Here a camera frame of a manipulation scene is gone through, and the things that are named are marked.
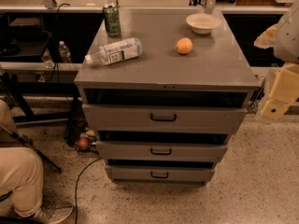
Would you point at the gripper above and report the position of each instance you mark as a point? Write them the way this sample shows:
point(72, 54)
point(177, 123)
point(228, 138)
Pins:
point(288, 41)

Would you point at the grey top drawer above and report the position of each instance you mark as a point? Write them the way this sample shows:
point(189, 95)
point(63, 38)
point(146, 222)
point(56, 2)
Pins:
point(164, 119)

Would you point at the grey drawer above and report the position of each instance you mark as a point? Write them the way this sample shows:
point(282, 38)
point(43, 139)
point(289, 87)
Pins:
point(142, 173)
point(164, 119)
point(149, 151)

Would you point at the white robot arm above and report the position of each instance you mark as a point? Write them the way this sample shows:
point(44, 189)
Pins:
point(283, 38)

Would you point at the grey metal drawer cabinet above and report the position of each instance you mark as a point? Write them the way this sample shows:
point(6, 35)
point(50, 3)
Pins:
point(214, 74)

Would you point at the grey middle drawer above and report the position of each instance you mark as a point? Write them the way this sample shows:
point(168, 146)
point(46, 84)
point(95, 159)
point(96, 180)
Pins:
point(149, 151)

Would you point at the grey bottom drawer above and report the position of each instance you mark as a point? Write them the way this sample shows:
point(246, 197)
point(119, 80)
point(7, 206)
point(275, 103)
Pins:
point(142, 173)

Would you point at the white bowl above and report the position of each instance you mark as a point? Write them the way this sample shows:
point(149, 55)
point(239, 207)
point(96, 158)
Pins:
point(202, 23)

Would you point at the orange fruit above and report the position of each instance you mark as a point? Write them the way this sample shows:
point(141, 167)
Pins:
point(184, 46)

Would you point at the clear plastic water bottle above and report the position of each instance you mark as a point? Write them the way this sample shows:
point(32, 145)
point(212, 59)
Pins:
point(116, 52)

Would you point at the green soda can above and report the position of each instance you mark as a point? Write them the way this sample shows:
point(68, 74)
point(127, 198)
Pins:
point(112, 20)

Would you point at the small background water bottle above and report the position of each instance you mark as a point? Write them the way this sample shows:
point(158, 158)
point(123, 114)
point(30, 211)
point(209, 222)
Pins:
point(64, 52)

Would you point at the red apple on floor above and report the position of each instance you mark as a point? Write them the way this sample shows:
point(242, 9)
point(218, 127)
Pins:
point(83, 143)

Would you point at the black tripod leg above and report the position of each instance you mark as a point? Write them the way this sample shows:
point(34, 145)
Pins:
point(27, 144)

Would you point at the grey sneaker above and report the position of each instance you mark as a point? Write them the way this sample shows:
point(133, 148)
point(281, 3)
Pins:
point(53, 213)

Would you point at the person's leg in khaki trousers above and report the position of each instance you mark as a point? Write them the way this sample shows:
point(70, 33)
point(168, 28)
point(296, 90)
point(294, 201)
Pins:
point(21, 175)

